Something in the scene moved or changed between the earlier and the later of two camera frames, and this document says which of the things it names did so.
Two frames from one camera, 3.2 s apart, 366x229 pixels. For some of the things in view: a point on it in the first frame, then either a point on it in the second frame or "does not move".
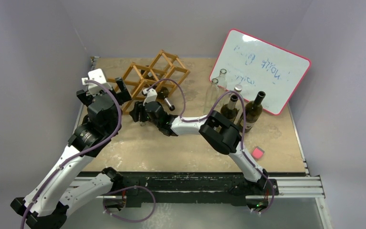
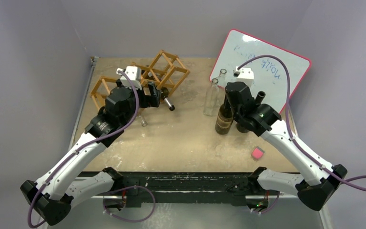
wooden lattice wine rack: (165, 74) does not move
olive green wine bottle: (162, 92) does not move
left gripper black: (122, 96) -> (152, 100)
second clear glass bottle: (222, 82) does not move
